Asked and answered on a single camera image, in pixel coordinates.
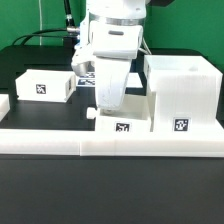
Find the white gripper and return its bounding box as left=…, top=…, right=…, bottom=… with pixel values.
left=95, top=57, right=131, bottom=111

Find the white front drawer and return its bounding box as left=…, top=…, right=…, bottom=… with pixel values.
left=86, top=94, right=151, bottom=133

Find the white drawer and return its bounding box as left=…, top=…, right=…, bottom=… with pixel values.
left=86, top=94, right=151, bottom=133
left=15, top=69, right=76, bottom=103

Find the white drawer cabinet box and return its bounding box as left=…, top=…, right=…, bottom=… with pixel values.
left=144, top=55, right=222, bottom=133

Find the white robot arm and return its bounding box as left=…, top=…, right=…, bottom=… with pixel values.
left=81, top=0, right=174, bottom=111

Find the white rear drawer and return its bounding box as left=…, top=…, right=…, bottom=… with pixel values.
left=15, top=69, right=76, bottom=103

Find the white fiducial marker sheet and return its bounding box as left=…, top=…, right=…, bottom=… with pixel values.
left=76, top=72, right=143, bottom=88

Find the white L-shaped fence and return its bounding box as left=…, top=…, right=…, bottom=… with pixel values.
left=0, top=93, right=224, bottom=158

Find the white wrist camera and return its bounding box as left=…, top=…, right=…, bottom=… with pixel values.
left=71, top=44, right=95, bottom=76

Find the black cable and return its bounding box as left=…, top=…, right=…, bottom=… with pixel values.
left=12, top=0, right=81, bottom=47

